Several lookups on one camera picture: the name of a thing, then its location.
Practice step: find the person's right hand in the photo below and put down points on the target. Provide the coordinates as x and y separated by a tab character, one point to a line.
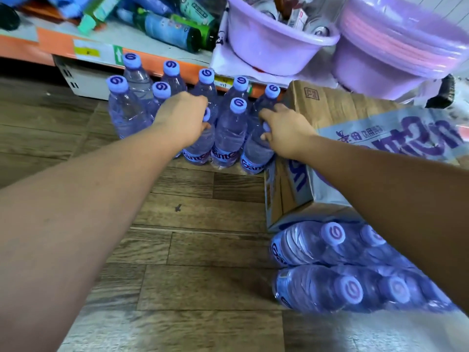
289	131

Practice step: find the person's left hand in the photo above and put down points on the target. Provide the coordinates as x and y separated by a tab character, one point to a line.
181	117

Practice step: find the pile of water bottles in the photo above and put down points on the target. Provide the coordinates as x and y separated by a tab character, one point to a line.
124	106

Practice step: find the person's right forearm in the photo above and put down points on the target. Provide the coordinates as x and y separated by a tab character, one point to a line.
395	201

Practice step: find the person's left forearm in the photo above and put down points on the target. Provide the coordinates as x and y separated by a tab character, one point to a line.
73	223

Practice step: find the small white yellow price label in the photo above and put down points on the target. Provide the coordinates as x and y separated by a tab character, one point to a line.
223	83

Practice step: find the brown carton purple print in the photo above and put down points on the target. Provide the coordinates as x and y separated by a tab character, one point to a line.
337	102

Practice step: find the dark bottle blue label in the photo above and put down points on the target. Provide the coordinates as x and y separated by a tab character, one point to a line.
165	31

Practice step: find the small purple plastic basin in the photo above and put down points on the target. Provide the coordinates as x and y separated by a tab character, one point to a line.
264	47

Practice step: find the dark bottle green label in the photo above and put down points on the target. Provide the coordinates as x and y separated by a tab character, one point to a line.
209	32

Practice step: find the large purple plastic basin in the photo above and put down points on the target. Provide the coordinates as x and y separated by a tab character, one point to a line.
366	76
432	18

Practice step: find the white orange-edged store shelf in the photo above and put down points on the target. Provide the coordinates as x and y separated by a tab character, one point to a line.
121	32

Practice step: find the dark bottle mint label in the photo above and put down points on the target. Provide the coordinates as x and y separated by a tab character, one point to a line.
196	10

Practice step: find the price label green arrow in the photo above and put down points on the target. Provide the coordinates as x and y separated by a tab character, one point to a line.
95	53

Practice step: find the silver patterned can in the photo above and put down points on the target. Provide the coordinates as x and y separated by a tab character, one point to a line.
318	27

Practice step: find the small white red box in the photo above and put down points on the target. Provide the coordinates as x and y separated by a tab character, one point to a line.
296	18

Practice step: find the pink plastic basin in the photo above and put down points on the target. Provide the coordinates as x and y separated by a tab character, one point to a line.
388	43

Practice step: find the green white slim box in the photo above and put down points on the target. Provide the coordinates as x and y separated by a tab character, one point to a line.
95	12

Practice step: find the black white packet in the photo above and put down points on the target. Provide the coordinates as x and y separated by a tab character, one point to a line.
441	93

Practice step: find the pile of blue tubes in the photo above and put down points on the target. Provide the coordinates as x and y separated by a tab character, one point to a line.
69	3

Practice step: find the orange flat packet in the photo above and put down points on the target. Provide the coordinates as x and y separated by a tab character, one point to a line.
36	10

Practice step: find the blue bottle dark cap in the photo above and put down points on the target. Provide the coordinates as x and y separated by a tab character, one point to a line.
9	18

